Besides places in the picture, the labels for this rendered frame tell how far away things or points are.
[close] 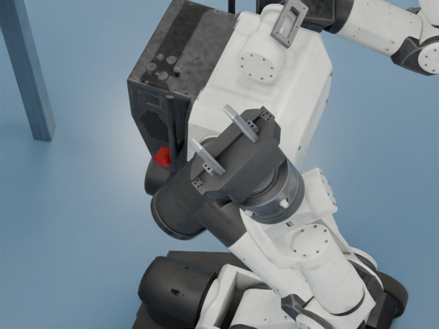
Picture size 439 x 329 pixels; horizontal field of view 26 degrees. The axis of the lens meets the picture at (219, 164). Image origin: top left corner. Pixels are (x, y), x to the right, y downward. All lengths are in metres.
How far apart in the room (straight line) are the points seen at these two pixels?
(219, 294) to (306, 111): 0.92
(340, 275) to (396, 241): 1.52
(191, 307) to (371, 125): 1.02
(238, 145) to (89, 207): 1.82
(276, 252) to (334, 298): 0.13
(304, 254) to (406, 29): 0.59
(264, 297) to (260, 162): 1.25
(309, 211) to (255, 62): 0.31
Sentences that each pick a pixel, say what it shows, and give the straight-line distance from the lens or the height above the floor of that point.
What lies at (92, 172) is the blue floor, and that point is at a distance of 2.99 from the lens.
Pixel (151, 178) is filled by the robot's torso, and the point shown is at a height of 0.88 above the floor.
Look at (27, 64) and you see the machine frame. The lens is 2.76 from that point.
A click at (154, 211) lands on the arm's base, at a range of 1.51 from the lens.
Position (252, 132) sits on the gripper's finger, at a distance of 1.10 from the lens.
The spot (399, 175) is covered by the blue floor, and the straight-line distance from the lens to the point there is 3.01.
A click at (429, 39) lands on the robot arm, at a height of 1.19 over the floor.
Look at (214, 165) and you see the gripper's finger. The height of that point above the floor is 1.59.
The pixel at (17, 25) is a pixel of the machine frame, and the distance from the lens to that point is 2.64.
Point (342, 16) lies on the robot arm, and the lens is 1.72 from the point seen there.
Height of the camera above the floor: 2.51
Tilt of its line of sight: 58 degrees down
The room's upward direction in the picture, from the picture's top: straight up
